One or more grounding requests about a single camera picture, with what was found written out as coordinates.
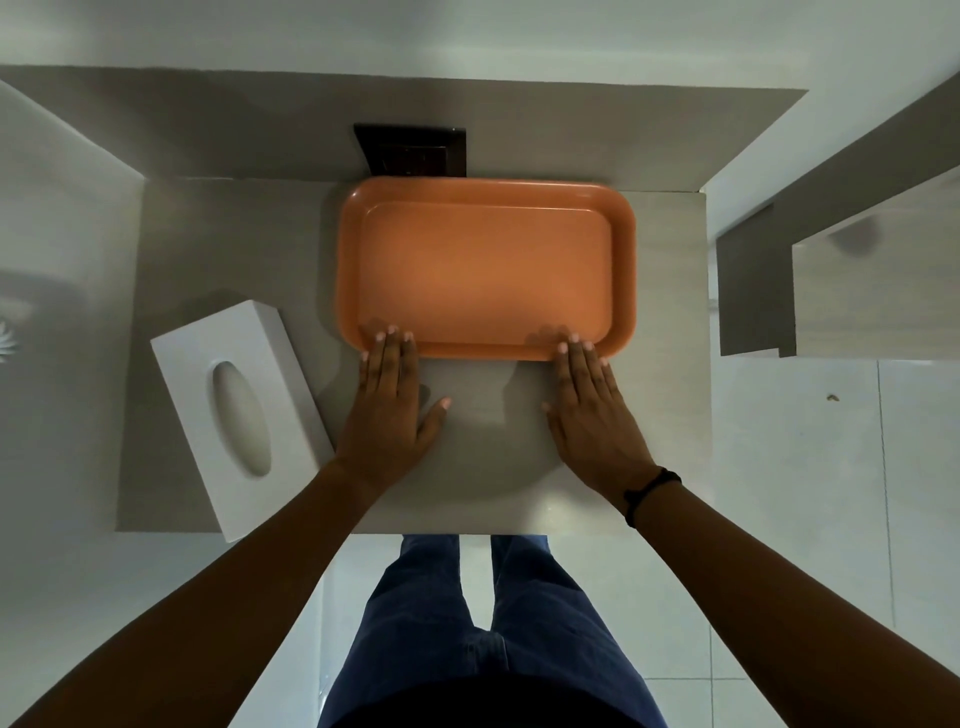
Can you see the person's left hand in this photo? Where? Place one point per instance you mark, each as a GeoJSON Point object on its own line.
{"type": "Point", "coordinates": [384, 435]}

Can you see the person's right hand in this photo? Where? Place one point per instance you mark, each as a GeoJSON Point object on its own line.
{"type": "Point", "coordinates": [596, 435]}

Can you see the person's left middle finger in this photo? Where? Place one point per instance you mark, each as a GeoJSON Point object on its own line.
{"type": "Point", "coordinates": [391, 364]}

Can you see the person's right little finger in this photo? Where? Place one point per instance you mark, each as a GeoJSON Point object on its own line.
{"type": "Point", "coordinates": [611, 382]}

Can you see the person's left little finger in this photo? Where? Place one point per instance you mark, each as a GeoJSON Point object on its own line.
{"type": "Point", "coordinates": [364, 371]}

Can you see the person's right middle finger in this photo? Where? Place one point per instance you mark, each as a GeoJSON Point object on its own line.
{"type": "Point", "coordinates": [583, 371]}

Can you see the person's left thumb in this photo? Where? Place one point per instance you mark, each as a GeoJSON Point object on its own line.
{"type": "Point", "coordinates": [435, 420]}

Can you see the person's right thumb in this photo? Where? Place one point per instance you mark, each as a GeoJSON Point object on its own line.
{"type": "Point", "coordinates": [553, 424]}

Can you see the person's left forearm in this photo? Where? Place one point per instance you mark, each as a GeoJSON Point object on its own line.
{"type": "Point", "coordinates": [217, 600]}

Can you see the person's right forearm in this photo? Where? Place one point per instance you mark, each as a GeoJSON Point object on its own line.
{"type": "Point", "coordinates": [795, 622]}

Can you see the black wristband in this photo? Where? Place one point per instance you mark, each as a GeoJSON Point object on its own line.
{"type": "Point", "coordinates": [646, 491]}

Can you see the orange plastic tray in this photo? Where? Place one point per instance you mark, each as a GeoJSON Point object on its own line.
{"type": "Point", "coordinates": [484, 270]}

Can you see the white tissue box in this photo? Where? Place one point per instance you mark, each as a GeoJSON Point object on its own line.
{"type": "Point", "coordinates": [196, 420]}

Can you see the blue jeans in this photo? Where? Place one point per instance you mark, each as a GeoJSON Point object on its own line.
{"type": "Point", "coordinates": [435, 645]}

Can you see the grey wooden side shelf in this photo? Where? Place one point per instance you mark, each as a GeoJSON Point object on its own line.
{"type": "Point", "coordinates": [862, 292]}

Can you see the black wall socket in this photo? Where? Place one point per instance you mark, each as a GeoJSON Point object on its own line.
{"type": "Point", "coordinates": [409, 154]}

